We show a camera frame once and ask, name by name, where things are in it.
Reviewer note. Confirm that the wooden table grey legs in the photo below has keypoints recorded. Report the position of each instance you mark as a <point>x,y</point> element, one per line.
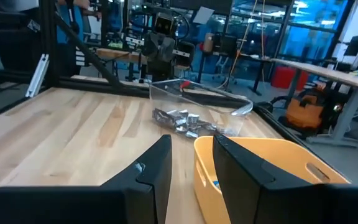
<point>322,72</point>

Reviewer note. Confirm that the person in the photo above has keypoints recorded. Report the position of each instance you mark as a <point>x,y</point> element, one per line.
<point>70,25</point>

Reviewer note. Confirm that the orange shop vacuum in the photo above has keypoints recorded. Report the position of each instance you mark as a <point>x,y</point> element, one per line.
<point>304,113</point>

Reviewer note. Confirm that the small red tag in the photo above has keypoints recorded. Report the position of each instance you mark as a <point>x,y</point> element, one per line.
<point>185,84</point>

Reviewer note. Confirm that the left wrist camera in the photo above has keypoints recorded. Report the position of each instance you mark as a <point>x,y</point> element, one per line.
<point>164,25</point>

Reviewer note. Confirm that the clear plastic bin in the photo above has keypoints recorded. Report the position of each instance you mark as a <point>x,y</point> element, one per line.
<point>166,96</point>

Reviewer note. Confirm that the silver metal bracket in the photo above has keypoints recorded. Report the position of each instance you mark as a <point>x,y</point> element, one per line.
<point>37,76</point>

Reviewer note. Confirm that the grey sign panel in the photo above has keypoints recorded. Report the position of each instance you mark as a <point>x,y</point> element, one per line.
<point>204,14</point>

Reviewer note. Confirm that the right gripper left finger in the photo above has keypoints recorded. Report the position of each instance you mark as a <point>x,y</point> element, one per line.
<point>73,205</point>

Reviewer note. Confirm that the wooden workbench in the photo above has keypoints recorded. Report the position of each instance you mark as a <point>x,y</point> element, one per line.
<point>117,54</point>

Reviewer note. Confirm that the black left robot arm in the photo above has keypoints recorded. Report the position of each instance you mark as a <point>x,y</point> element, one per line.
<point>159,71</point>

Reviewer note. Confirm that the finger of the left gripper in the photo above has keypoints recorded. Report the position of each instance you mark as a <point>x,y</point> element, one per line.
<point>151,46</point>
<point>168,49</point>

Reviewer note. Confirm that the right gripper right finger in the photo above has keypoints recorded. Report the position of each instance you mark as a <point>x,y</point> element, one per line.
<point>291,205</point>

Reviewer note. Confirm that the black computer monitor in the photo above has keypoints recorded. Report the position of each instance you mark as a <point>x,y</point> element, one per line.
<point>354,45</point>

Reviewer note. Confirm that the yellow plastic basket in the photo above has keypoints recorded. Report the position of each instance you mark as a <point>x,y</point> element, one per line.
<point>291,155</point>

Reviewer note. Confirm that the red storage bin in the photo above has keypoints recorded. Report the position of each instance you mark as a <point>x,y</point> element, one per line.
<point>286,77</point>

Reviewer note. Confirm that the dark brown Hershey's candy bar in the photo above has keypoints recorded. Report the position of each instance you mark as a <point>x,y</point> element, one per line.
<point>179,114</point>
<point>193,119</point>
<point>192,134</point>
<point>162,115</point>
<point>182,127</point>

